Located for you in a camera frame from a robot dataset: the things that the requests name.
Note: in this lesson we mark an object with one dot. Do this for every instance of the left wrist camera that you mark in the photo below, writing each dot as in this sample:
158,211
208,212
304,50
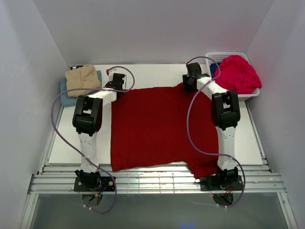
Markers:
111,71

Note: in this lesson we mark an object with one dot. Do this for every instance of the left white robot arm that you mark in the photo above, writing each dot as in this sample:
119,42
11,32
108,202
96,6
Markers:
87,120

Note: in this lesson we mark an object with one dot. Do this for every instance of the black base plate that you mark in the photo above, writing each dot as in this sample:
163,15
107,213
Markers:
212,183
93,184

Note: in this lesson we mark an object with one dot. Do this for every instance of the dark blue t shirt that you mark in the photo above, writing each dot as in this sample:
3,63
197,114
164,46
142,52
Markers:
213,68

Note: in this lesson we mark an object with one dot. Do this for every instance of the folded light blue t shirt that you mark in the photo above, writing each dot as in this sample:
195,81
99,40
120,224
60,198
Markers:
67,101

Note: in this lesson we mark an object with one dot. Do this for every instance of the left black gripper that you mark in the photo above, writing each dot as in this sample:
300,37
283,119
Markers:
108,83

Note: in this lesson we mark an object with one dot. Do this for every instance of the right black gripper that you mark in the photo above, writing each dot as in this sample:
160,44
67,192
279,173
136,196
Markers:
186,88

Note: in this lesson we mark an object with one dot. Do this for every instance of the pink crumpled t shirt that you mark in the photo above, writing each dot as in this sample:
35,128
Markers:
237,74

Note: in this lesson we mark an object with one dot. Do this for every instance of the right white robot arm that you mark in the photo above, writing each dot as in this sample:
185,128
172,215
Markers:
225,114

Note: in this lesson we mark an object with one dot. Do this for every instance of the dark red t shirt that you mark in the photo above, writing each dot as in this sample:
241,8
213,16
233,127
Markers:
149,128

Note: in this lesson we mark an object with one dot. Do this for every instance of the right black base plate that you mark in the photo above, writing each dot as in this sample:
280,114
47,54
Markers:
212,183

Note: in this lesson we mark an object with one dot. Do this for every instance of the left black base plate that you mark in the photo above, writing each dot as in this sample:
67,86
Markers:
93,184

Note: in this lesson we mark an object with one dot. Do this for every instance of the white plastic basket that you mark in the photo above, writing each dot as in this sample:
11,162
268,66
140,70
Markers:
218,57

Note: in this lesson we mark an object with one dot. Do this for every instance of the aluminium rail frame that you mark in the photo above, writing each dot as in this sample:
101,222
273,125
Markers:
172,178

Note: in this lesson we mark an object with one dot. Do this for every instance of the folded beige t shirt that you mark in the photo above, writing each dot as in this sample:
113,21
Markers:
83,77

